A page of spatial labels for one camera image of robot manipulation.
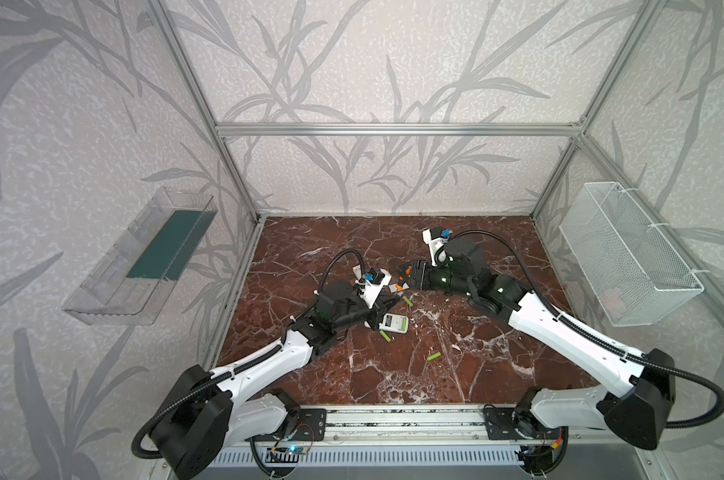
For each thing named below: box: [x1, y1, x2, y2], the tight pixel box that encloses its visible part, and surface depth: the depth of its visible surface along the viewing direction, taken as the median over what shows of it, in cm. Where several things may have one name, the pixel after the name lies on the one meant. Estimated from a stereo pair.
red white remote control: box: [379, 313, 409, 334], surface depth 92 cm
